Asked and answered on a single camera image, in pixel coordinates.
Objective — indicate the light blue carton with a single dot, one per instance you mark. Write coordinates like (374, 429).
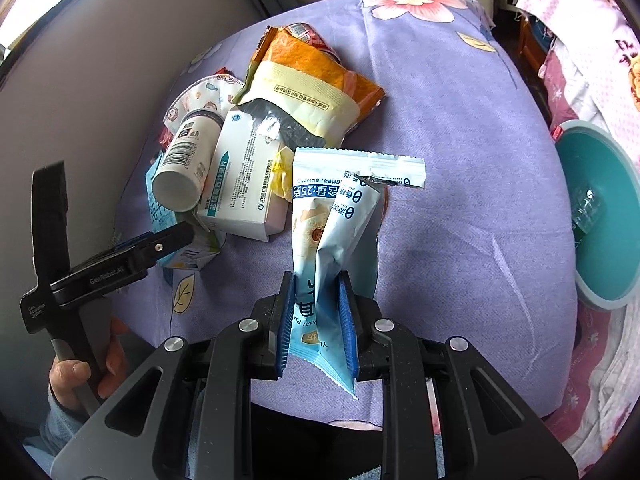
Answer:
(157, 205)

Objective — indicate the orange snack bag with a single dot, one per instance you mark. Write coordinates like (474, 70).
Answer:
(305, 65)

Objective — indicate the clear plastic bottle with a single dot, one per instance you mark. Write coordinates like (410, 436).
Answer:
(585, 205)

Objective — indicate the pink quilt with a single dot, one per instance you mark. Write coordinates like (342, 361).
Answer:
(552, 90)

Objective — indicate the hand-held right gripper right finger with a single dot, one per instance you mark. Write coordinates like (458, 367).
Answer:
(347, 320)

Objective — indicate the white cloth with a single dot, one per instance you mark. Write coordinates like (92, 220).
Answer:
(582, 90)

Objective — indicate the wooden furniture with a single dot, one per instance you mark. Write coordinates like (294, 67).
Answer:
(530, 45)

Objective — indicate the person's left hand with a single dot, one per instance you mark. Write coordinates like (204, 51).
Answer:
(67, 380)

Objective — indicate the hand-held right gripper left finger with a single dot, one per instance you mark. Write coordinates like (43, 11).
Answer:
(285, 320)

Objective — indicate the yellow wrapper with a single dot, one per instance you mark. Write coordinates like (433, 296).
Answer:
(280, 175)

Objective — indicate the white medicine box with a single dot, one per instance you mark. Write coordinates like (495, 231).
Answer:
(240, 180)

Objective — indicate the white pill bottle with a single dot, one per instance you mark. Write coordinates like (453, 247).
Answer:
(185, 160)

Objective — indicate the person's left forearm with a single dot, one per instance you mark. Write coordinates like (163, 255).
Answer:
(55, 432)

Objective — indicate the patterned face mask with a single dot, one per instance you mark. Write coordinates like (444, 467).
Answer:
(200, 95)

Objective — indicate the light blue snack packet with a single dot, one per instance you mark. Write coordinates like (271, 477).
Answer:
(320, 210)

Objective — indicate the red drink can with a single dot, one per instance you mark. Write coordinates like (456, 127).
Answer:
(315, 37)

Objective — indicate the teal plastic basin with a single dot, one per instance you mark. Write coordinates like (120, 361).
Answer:
(600, 240)

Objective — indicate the pink floral bedsheet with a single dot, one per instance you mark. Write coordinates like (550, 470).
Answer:
(615, 60)

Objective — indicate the purple floral blanket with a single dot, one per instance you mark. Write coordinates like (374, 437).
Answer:
(450, 160)

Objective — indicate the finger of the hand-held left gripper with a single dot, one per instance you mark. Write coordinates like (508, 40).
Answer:
(165, 245)

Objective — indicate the red wrapper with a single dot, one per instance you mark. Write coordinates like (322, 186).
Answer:
(164, 137)

